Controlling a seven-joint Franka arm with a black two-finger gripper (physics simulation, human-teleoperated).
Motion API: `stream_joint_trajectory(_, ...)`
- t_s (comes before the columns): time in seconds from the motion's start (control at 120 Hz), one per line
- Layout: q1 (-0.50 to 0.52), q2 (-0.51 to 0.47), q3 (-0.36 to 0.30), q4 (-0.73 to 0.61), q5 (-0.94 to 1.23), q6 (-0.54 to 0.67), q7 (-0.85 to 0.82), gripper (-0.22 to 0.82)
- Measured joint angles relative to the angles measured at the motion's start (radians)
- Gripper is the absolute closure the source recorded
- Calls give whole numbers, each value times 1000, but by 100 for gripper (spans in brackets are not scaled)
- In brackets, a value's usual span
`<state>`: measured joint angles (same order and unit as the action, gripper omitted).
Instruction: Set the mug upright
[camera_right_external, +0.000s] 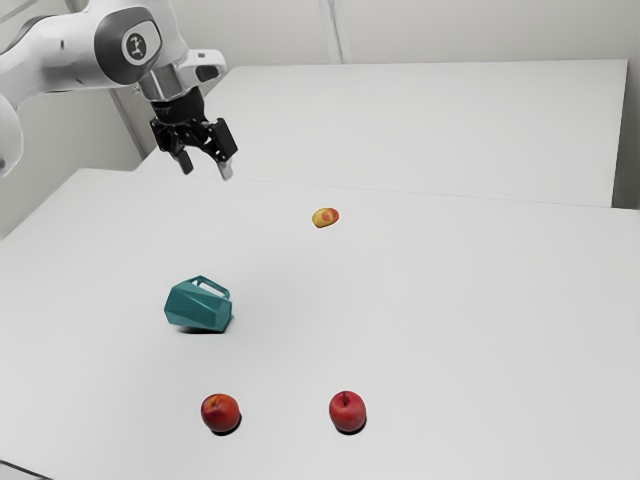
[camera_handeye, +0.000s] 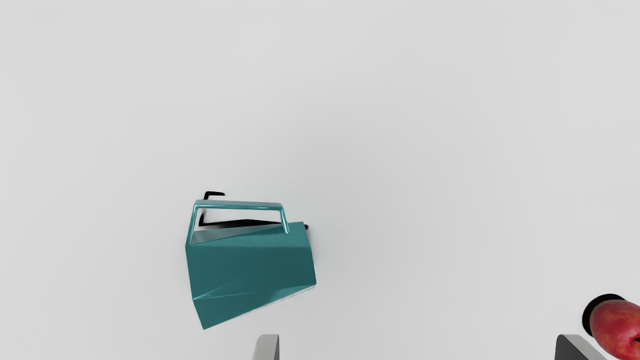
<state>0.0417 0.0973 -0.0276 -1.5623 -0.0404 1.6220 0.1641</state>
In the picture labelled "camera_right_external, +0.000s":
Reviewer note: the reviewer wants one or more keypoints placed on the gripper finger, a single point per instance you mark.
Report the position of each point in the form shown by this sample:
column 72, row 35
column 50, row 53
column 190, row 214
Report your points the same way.
column 223, row 146
column 183, row 160

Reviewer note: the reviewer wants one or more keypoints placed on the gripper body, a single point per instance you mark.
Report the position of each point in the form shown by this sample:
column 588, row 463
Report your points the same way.
column 181, row 115

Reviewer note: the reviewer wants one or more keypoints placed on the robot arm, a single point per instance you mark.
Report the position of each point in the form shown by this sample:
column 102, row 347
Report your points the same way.
column 60, row 55

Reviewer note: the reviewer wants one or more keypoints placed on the teal faceted mug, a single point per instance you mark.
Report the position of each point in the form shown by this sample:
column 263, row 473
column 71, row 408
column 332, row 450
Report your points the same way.
column 198, row 305

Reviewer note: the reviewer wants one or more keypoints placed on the red apple with yellow patch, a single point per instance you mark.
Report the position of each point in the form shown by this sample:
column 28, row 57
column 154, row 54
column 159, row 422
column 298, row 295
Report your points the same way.
column 220, row 412

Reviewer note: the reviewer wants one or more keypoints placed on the dark red apple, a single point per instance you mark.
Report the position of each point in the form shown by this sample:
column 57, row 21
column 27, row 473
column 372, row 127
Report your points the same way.
column 347, row 411

